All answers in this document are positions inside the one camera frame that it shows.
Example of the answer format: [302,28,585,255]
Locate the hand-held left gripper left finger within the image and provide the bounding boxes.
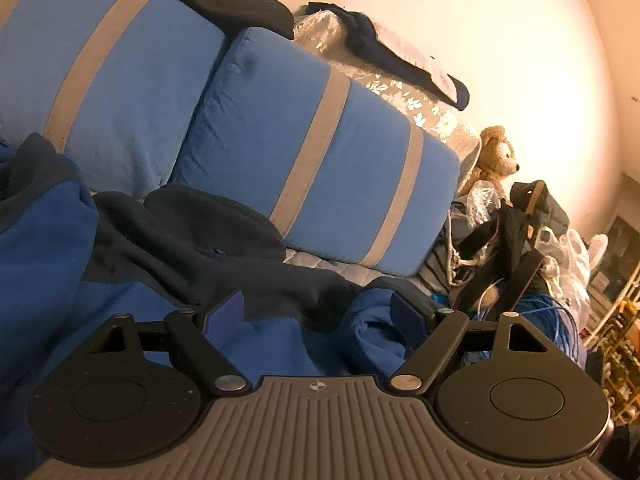
[82,291,252,397]

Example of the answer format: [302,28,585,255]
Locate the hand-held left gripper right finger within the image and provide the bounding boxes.
[387,291,556,397]

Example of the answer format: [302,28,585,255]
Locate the blue and grey fleece jacket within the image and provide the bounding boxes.
[0,132,440,480]

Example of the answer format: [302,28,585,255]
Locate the striped tote bag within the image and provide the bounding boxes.
[420,237,471,296]

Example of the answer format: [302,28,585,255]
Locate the clear plastic bag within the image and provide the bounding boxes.
[465,180,503,226]

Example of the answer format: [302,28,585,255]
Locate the black bag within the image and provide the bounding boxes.
[450,180,571,321]

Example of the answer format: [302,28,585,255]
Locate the blue pillow with grey stripes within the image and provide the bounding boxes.
[0,0,228,196]
[170,27,461,278]

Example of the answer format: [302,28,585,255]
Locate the white plastic bag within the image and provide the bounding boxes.
[537,227,593,311]

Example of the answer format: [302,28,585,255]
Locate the brown teddy bear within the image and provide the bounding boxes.
[457,125,521,201]

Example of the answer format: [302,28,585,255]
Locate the cluttered yellow shelf rack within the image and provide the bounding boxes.
[582,267,640,426]

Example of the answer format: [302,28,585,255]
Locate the pink pillow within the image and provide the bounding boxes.
[375,25,458,103]

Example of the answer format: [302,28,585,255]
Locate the navy cloth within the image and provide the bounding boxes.
[305,2,471,111]

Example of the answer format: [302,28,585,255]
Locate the blue cable coil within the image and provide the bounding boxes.
[500,292,583,376]

